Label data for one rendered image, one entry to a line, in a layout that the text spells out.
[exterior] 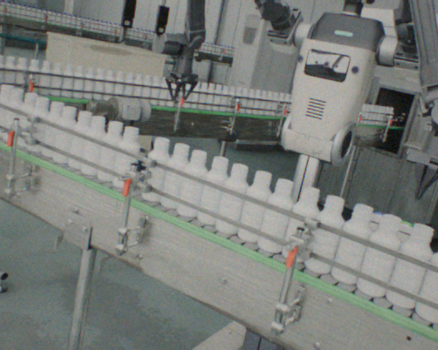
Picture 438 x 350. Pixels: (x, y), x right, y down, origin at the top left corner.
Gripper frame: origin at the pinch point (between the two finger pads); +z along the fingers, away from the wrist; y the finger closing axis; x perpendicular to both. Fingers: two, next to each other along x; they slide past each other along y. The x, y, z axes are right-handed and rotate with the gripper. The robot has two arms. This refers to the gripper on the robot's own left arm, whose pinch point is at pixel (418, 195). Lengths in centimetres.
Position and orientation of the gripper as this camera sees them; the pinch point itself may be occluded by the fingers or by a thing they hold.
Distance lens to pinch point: 127.1
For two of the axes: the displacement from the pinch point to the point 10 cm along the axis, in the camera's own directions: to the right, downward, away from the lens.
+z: -3.7, 9.3, -0.7
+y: 8.2, 2.9, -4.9
